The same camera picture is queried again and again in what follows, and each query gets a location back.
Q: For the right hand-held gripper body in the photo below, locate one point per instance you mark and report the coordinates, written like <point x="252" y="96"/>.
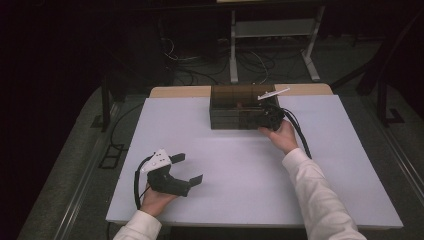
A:
<point x="273" y="116"/>

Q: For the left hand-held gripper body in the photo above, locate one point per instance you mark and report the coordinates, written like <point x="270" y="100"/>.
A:
<point x="166" y="183"/>

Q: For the smoky transparent drawer organizer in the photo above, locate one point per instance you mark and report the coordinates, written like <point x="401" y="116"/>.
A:
<point x="233" y="96"/>

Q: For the person's left hand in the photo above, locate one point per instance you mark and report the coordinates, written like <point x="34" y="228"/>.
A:
<point x="156" y="201"/>

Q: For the person's right hand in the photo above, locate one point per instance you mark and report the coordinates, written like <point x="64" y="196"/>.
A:
<point x="285" y="138"/>

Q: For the black metal stand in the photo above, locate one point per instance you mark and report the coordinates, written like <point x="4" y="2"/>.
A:
<point x="383" y="100"/>
<point x="106" y="100"/>

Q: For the black rectangular floor bracket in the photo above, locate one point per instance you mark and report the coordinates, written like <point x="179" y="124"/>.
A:
<point x="111" y="156"/>

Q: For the metal floor rail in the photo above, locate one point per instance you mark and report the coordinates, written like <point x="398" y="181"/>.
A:
<point x="83" y="190"/>
<point x="403" y="166"/>

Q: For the white frame desk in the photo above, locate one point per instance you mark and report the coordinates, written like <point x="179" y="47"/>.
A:
<point x="273" y="28"/>

